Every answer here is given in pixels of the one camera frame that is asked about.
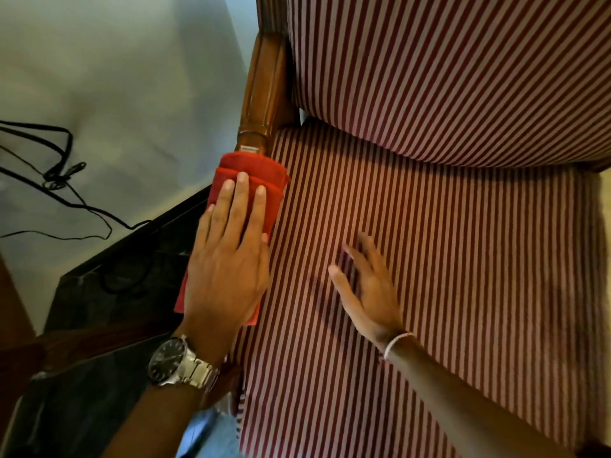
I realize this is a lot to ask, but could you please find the white thread bracelet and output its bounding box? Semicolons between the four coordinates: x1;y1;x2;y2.
383;331;415;361

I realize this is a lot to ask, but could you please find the red cleaning cloth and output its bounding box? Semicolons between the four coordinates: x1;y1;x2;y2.
173;151;291;326

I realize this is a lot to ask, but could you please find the thick black cable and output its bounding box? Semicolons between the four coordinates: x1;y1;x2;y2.
0;120;153;232

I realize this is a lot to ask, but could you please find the red striped back cushion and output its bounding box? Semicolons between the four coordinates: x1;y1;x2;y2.
285;0;611;169

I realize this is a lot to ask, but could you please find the red striped seat cushion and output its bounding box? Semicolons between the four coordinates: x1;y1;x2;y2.
231;118;606;458

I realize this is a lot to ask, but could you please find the silver wristwatch with dark dial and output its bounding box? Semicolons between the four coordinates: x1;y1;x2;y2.
147;335;221;392

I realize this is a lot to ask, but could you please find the person's right forearm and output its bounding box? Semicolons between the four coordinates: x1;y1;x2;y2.
386;335;579;458

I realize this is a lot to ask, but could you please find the black glass side table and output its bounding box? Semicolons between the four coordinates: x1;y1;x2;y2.
0;185;225;458

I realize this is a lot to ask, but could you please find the wooden chair frame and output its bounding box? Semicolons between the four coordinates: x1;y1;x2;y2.
205;0;300;413

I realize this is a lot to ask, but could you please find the person's left hand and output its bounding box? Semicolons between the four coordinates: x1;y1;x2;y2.
173;172;271;365

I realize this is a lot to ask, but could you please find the person's right hand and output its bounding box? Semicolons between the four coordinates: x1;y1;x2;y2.
327;232;407;354

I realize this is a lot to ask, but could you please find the person's left forearm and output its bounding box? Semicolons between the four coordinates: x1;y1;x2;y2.
100;372;221;458

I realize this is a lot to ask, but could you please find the thin black cable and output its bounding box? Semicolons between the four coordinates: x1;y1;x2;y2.
0;183;113;242

